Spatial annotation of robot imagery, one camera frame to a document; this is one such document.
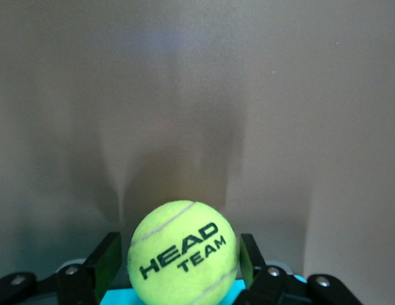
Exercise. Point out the blue plastic bin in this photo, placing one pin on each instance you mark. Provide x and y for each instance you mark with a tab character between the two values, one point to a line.
117	297

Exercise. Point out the yellow-green tennis ball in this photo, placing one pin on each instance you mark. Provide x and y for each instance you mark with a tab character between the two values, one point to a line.
171	228

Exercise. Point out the brown table cover sheet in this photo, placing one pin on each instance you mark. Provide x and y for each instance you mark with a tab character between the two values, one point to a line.
89	95

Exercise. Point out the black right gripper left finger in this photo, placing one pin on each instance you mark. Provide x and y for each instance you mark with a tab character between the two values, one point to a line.
73	286

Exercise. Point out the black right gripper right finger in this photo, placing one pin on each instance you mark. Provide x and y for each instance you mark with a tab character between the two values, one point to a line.
273	289

